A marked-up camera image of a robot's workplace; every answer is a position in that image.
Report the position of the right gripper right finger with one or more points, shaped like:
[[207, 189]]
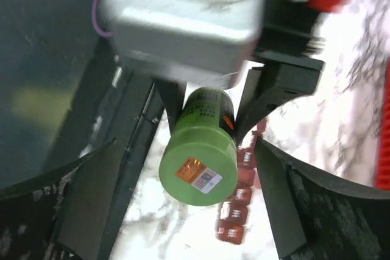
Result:
[[317, 215]]

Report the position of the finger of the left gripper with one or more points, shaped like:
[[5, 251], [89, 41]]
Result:
[[172, 95]]

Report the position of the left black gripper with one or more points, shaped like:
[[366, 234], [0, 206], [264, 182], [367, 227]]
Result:
[[287, 36]]

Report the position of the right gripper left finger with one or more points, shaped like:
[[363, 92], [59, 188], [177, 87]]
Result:
[[61, 214]]

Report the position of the green supplement bottle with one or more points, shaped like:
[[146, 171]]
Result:
[[199, 164]]

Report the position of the brown weekly pill organizer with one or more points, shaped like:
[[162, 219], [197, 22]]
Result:
[[234, 211]]

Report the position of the red plastic shopping basket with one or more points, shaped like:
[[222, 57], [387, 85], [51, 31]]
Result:
[[348, 123]]

